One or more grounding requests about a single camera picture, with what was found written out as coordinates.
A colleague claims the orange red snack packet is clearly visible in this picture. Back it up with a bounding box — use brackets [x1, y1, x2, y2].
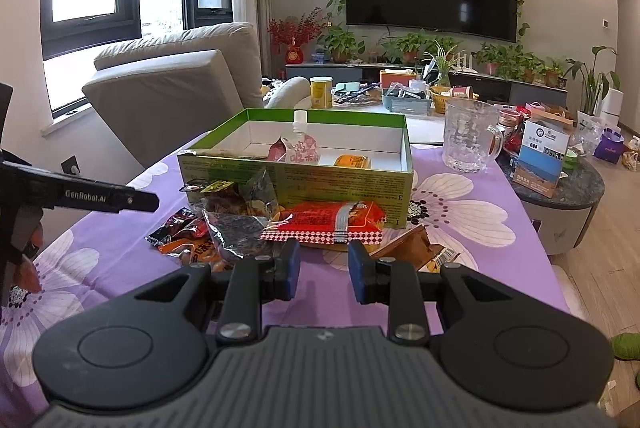
[159, 240, 228, 273]

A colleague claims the purple gift bag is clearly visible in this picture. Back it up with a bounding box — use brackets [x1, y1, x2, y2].
[594, 128, 625, 163]

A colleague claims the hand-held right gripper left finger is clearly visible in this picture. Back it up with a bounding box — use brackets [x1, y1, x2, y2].
[135, 241, 302, 344]

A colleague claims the brown bread packet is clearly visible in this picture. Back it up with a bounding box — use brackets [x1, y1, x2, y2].
[369, 224, 462, 281]

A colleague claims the tall leafy floor plant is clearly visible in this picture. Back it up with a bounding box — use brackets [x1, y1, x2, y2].
[565, 46, 621, 116]

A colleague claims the glass mug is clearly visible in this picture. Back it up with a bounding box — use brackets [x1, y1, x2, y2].
[442, 98, 504, 173]

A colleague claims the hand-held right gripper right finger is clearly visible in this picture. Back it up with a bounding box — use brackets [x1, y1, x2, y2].
[348, 241, 518, 344]

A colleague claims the dark clear snack packet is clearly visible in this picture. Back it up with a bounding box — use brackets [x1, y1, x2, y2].
[201, 209, 272, 261]

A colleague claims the yellow can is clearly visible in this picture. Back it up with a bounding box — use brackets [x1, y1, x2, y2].
[310, 76, 334, 109]

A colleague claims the purple floral tablecloth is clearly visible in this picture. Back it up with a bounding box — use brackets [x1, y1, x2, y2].
[0, 143, 571, 419]

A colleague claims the green cardboard box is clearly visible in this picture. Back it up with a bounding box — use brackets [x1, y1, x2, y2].
[177, 109, 413, 229]

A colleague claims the orange tissue box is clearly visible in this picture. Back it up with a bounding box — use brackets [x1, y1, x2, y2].
[379, 68, 416, 89]

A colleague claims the beige recliner armchair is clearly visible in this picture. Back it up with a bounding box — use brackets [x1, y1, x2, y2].
[81, 22, 313, 169]

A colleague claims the red flower arrangement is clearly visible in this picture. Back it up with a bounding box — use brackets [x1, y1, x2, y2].
[267, 8, 326, 47]

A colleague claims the red cup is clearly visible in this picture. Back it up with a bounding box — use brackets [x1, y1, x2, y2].
[497, 108, 524, 143]

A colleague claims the blue plastic basket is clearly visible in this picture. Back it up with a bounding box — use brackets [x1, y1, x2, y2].
[381, 88, 432, 115]

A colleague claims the pink spout pouch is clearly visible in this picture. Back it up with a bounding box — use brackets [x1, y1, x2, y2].
[268, 110, 321, 163]

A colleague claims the white humidifier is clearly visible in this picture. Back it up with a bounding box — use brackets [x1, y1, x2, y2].
[600, 88, 626, 129]

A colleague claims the red vase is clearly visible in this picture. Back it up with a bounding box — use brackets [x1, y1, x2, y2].
[285, 36, 306, 64]

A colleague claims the red black snack packet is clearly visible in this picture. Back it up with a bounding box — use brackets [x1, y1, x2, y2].
[145, 208, 210, 253]

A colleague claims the blue white carton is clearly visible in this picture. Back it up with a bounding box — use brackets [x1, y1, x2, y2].
[512, 118, 571, 199]

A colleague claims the dark round side table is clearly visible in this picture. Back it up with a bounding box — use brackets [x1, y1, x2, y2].
[492, 128, 606, 256]

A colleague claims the clear nut snack packet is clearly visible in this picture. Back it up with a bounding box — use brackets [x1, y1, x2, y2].
[239, 168, 279, 221]

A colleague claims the green potted plant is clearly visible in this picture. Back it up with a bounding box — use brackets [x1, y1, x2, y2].
[540, 58, 569, 88]
[500, 50, 541, 82]
[425, 36, 459, 61]
[472, 42, 506, 76]
[382, 32, 426, 63]
[320, 25, 366, 63]

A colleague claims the red checkered snack packet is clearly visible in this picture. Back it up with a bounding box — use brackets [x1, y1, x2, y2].
[260, 201, 386, 249]

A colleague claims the white round coffee table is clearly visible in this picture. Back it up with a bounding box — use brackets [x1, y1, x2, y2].
[270, 95, 446, 146]

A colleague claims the yellow woven basket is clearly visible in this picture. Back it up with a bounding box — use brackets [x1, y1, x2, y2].
[430, 85, 478, 113]

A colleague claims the spider plant in vase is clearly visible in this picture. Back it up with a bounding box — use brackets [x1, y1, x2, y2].
[422, 40, 462, 88]

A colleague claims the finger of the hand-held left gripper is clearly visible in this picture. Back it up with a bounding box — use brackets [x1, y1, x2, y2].
[117, 189, 160, 215]

